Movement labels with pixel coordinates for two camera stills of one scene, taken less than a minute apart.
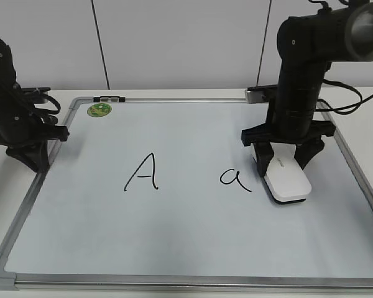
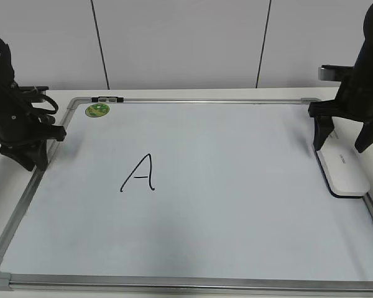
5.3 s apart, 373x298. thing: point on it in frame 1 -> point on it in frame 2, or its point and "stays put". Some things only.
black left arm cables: (48, 117) stays put
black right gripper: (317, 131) -> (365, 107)
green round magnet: (99, 110) stays put
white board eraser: (285, 179) -> (342, 162)
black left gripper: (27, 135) stays put
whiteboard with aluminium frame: (157, 193) stays put
